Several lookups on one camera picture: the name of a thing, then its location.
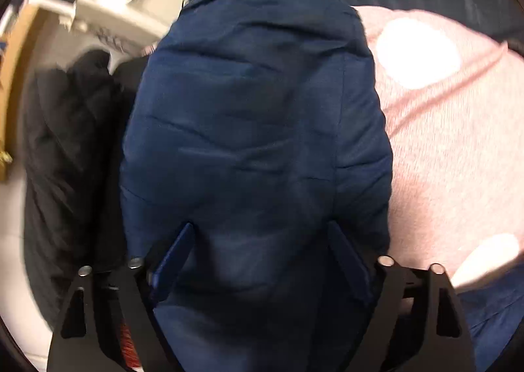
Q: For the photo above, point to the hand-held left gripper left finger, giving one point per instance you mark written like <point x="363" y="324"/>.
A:
<point x="172" y="257"/>

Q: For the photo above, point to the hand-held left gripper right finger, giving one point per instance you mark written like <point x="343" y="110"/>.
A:
<point x="348" y="261"/>

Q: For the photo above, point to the navy blue pants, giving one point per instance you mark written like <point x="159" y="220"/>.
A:
<point x="254" y="130"/>

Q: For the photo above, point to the red floral cloth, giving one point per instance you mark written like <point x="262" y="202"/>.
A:
<point x="127" y="345"/>

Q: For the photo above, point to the black quilted jacket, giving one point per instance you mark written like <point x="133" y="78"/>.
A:
<point x="65" y="151"/>

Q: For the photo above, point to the pink polka dot blanket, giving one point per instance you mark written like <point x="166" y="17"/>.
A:
<point x="442" y="142"/>

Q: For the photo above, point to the brown wooden board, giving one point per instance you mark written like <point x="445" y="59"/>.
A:
<point x="18" y="89"/>

